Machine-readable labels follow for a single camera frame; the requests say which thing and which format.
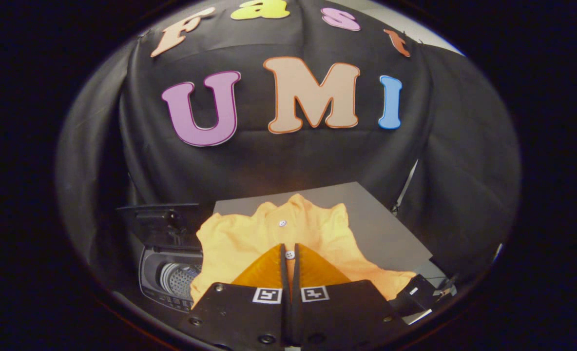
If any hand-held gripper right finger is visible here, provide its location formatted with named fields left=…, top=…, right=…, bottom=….
left=291, top=243, right=407, bottom=351

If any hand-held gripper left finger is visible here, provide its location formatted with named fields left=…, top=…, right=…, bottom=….
left=178, top=243, right=290, bottom=351

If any yellow polo shirt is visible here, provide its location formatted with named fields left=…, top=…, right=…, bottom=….
left=190, top=194, right=417, bottom=309

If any grey washing machine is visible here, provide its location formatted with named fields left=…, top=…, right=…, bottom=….
left=137, top=245, right=206, bottom=312

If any dark washing machine lid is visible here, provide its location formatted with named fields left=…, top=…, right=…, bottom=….
left=116, top=203, right=207, bottom=250

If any grey cabinet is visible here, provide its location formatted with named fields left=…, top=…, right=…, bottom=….
left=213, top=182, right=457, bottom=325

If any black backdrop cloth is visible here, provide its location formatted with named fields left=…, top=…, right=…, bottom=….
left=56, top=0, right=521, bottom=293

